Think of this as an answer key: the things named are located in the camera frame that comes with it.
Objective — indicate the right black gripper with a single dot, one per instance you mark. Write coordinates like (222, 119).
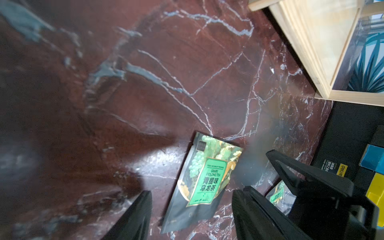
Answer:
(326, 207)

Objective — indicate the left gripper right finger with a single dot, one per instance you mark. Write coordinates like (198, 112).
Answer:
(257, 219)

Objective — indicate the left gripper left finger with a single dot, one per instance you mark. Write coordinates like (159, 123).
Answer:
(134, 223)

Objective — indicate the green tea bag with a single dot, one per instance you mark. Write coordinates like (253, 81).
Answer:
(203, 179)
(282, 198)

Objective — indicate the wooden two-tier shelf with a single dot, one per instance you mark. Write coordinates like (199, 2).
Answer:
(325, 36)

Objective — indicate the yellow black toolbox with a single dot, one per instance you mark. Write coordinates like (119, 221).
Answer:
(352, 147)

